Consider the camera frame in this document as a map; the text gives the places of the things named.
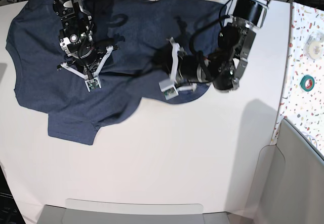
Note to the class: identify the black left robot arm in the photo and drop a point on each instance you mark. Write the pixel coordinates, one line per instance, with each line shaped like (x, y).
(225, 66)

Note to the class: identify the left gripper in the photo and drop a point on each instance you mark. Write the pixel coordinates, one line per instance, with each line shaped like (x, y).
(172, 62)

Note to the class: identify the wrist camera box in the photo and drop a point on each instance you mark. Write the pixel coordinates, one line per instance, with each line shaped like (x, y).
(168, 89)
(92, 84)

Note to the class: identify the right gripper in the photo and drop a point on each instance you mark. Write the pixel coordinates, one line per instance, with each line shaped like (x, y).
(86, 55)

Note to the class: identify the clear tape dispenser roll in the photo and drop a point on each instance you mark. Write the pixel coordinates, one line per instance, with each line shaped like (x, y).
(313, 48)

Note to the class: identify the terrazzo patterned table cover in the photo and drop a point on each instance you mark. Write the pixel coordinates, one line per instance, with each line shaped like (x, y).
(303, 109)

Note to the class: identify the grey chair bottom edge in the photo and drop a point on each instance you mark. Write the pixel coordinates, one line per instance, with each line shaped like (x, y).
(82, 211)

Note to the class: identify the dark blue t-shirt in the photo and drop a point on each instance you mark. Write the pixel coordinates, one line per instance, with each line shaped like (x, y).
(141, 30)

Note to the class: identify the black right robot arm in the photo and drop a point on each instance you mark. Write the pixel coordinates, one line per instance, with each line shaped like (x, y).
(77, 21)

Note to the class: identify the green tape roll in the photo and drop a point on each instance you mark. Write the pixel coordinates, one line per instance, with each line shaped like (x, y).
(307, 83)

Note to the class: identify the grey chair right side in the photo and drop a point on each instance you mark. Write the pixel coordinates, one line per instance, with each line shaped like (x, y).
(288, 182)

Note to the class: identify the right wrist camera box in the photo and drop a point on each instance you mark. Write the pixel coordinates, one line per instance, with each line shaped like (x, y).
(92, 84)

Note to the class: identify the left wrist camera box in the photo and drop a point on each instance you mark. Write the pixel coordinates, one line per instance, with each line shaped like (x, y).
(168, 89)

